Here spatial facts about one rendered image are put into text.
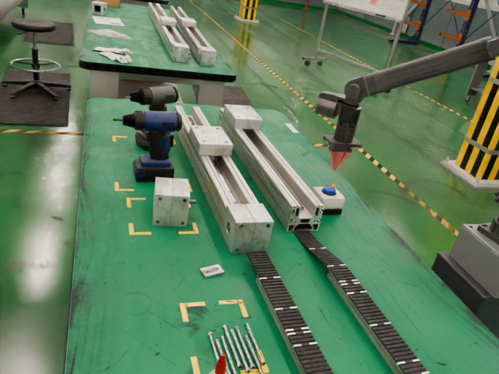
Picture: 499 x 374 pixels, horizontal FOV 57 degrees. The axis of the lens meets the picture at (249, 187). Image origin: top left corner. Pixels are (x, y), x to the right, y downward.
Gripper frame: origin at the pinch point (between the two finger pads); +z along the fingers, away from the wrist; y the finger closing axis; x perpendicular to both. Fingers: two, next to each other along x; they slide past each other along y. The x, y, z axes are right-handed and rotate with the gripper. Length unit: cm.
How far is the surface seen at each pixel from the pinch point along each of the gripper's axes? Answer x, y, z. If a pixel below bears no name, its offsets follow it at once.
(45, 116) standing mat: -271, 105, 93
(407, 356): 62, 11, 11
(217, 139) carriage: -23.2, 31.1, 2.3
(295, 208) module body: 12.8, 16.5, 6.7
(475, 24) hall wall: -788, -747, 11
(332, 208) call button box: 4.5, -0.3, 11.8
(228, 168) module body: -10.9, 30.0, 6.9
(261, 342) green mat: 52, 38, 14
